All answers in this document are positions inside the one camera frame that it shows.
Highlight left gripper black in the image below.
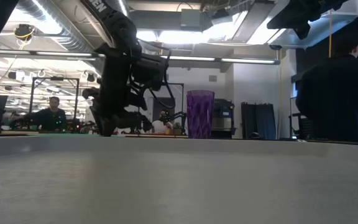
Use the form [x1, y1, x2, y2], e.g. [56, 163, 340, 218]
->
[89, 42, 154, 138]

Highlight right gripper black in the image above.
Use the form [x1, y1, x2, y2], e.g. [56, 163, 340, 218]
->
[266, 0, 323, 40]

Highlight purple plastic cup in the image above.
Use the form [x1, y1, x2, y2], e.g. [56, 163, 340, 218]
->
[186, 90, 216, 139]

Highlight person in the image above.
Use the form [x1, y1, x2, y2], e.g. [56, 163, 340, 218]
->
[152, 110, 174, 134]
[11, 96, 68, 132]
[295, 36, 358, 144]

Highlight long ceiling light strip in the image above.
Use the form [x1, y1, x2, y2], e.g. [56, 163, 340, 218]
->
[0, 49, 106, 60]
[160, 55, 281, 66]

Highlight grey ceiling box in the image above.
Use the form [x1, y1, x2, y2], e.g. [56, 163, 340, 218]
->
[180, 8, 204, 31]

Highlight dark equipment cabinet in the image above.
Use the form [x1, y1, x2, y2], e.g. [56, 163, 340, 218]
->
[211, 98, 237, 139]

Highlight dark folding panels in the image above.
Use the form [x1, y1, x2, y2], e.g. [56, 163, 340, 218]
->
[241, 101, 277, 141]

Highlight yellow hanging cable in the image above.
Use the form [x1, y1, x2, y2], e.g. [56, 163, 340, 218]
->
[328, 9, 334, 58]

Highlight black looped cable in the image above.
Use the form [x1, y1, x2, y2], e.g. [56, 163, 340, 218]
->
[129, 39, 177, 110]

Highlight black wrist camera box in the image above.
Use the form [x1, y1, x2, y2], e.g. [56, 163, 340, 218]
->
[134, 54, 170, 91]

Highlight black metal frame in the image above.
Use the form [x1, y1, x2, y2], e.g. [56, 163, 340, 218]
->
[29, 77, 80, 132]

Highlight silver spiral ceiling duct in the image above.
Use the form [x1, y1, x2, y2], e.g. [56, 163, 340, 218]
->
[16, 0, 106, 60]

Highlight black wire cart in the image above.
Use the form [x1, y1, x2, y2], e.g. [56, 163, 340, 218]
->
[288, 96, 311, 140]

